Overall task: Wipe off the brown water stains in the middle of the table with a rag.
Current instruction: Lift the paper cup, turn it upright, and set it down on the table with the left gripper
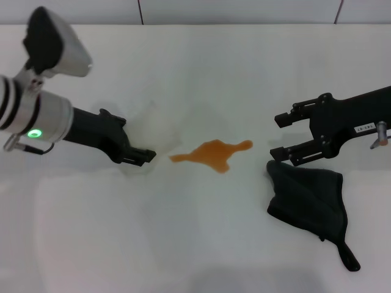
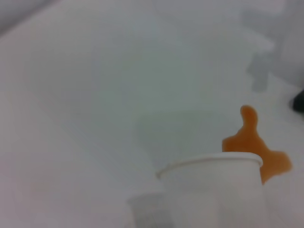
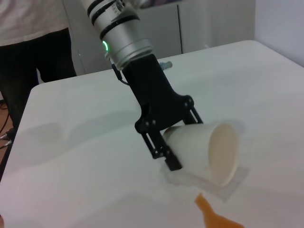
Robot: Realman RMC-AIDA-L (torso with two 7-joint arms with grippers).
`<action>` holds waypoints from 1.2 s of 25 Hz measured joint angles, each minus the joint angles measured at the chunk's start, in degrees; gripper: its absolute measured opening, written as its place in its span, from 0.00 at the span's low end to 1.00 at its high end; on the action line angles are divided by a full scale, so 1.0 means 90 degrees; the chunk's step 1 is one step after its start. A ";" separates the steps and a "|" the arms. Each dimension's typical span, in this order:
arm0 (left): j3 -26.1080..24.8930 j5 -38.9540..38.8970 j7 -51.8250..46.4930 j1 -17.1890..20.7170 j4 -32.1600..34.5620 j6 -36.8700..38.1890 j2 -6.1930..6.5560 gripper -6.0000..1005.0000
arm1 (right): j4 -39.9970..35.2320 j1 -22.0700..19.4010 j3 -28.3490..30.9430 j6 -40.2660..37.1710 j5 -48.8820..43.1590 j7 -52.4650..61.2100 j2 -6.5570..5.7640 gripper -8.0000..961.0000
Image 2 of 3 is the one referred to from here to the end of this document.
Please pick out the white paper cup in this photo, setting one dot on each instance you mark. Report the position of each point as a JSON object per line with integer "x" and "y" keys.
{"x": 213, "y": 190}

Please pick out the dark blue rag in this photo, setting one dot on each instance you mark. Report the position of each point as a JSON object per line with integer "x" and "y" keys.
{"x": 299, "y": 101}

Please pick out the brown water stain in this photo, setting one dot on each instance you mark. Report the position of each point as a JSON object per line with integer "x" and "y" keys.
{"x": 251, "y": 140}

